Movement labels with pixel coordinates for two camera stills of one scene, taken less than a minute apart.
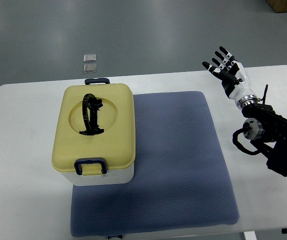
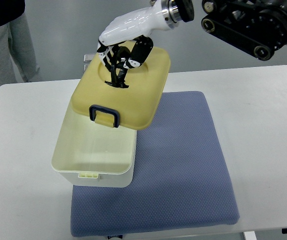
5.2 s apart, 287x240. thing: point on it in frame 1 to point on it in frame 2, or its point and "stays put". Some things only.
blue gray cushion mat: [180, 180] stays put
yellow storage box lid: [94, 121] to [134, 107]
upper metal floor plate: [89, 57] stays put
